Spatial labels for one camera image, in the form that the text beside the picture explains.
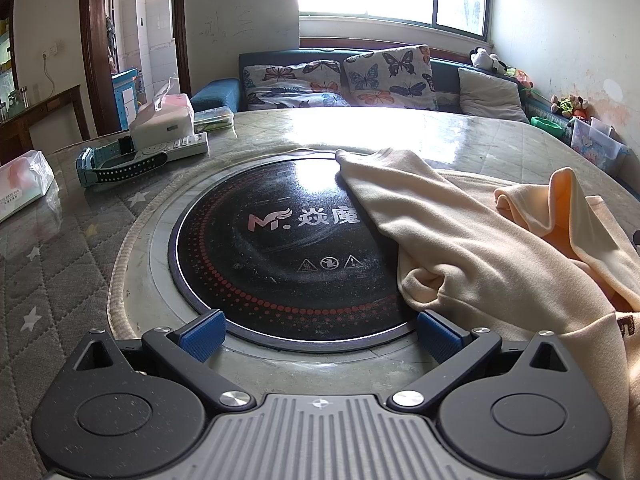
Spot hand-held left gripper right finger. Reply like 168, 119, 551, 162
386, 310, 587, 413

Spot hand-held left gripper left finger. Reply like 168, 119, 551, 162
59, 309, 253, 413

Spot cream sweatshirt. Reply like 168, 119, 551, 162
335, 148, 640, 480

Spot round black induction cooktop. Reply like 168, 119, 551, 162
168, 154, 426, 352

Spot blue smart watch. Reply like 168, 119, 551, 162
75, 132, 168, 189

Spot white tissue box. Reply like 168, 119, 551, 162
129, 78, 196, 147

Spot pink white tissue pack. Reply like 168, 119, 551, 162
0, 150, 56, 225

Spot green plastic basin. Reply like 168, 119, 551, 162
530, 116, 566, 134

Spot blue white cabinet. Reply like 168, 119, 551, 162
111, 67, 142, 132

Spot grey pillow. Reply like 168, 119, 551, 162
457, 67, 530, 124

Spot clear plastic storage box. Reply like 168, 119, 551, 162
570, 116, 628, 175

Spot blue sofa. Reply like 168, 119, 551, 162
190, 48, 546, 124

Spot upright butterfly print pillow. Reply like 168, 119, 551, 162
343, 44, 437, 111

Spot brown plush toys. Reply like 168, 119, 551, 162
550, 94, 589, 120

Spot flat butterfly print pillow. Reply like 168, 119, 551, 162
243, 60, 352, 112

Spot dark wooden side table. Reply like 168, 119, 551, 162
0, 84, 91, 151

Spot panda plush toy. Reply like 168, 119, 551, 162
468, 47, 509, 74

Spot brown door frame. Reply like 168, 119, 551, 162
79, 0, 193, 137

